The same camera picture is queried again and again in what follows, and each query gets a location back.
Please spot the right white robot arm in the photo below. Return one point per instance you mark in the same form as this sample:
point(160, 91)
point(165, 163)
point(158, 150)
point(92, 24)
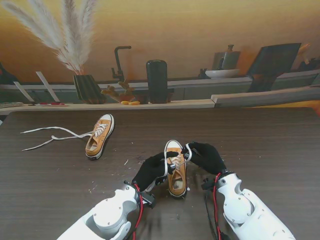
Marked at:
point(247, 207)

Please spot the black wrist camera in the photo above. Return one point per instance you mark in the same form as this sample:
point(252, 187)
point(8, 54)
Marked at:
point(148, 198)
point(208, 185)

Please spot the right robot hand black glove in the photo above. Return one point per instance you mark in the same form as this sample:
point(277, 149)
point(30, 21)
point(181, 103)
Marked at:
point(208, 157)

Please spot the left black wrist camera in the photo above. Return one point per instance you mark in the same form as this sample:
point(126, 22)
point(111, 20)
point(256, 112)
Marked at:
point(148, 198)

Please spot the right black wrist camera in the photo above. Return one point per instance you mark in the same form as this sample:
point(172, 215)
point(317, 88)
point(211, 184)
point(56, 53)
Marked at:
point(208, 185)

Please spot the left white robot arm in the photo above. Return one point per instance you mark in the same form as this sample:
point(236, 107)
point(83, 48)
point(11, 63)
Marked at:
point(105, 217)

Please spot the printed kitchen backdrop banner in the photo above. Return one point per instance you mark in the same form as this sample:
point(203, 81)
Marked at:
point(175, 30)

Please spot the white shoelace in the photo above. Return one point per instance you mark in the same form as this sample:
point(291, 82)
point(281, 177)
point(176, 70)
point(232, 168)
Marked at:
point(165, 167)
point(53, 137)

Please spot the left robot hand black glove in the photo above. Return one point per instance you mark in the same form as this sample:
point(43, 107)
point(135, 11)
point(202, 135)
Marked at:
point(150, 172)

